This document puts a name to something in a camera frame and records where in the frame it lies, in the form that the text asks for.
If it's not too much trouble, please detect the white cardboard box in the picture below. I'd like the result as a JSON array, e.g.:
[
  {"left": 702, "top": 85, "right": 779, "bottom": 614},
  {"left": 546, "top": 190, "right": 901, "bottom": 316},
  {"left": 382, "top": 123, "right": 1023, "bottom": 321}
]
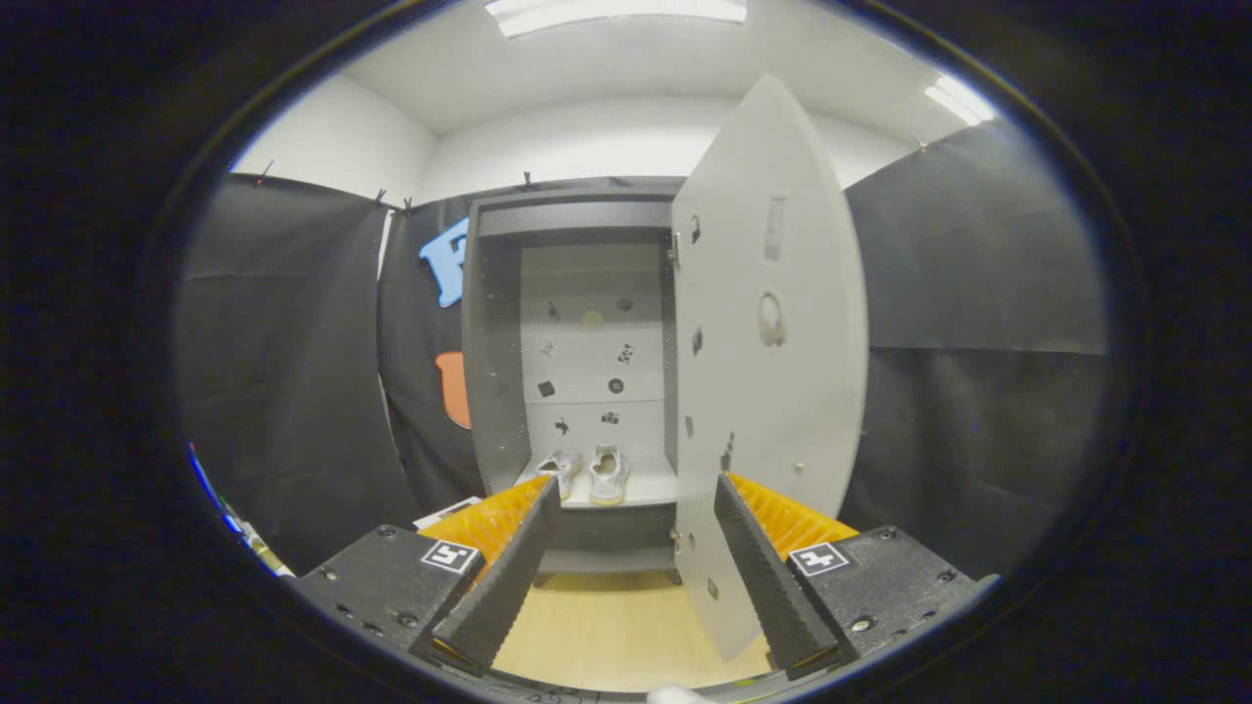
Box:
[{"left": 414, "top": 497, "right": 483, "bottom": 532}]

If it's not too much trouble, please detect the long ceiling light panel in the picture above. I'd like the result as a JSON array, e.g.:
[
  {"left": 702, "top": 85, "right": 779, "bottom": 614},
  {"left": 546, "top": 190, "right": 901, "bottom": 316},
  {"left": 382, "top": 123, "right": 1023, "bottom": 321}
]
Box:
[{"left": 486, "top": 0, "right": 749, "bottom": 38}]

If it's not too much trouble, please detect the dark grey shoe cabinet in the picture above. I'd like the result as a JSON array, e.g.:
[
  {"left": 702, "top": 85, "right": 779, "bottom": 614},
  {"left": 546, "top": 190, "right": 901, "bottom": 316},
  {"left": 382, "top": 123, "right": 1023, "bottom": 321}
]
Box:
[{"left": 460, "top": 176, "right": 688, "bottom": 588}]

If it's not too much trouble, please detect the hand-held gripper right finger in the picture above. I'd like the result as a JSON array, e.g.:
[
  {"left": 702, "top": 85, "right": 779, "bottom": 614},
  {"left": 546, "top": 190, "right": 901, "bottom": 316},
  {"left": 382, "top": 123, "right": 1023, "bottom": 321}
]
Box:
[{"left": 713, "top": 472, "right": 1001, "bottom": 682}]

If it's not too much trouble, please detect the black backdrop cloth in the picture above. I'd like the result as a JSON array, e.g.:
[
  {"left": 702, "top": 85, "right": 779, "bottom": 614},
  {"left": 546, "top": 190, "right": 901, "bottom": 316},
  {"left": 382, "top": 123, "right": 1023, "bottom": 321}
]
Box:
[{"left": 176, "top": 122, "right": 1111, "bottom": 578}]

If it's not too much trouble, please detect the white shoe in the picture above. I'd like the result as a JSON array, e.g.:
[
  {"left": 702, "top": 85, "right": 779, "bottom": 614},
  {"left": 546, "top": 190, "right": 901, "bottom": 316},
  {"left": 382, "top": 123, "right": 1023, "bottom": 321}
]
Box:
[
  {"left": 535, "top": 450, "right": 585, "bottom": 502},
  {"left": 587, "top": 443, "right": 632, "bottom": 507}
]

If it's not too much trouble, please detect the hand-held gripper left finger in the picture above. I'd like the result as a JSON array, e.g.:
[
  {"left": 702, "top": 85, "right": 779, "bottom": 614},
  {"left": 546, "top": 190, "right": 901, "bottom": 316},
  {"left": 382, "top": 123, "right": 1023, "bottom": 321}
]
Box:
[{"left": 291, "top": 475, "right": 562, "bottom": 678}]

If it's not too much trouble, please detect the small ceiling light panel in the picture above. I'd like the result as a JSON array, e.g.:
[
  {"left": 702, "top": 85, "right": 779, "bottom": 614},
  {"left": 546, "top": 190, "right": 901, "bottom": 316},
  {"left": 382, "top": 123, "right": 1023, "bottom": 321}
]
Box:
[{"left": 924, "top": 76, "right": 997, "bottom": 126}]

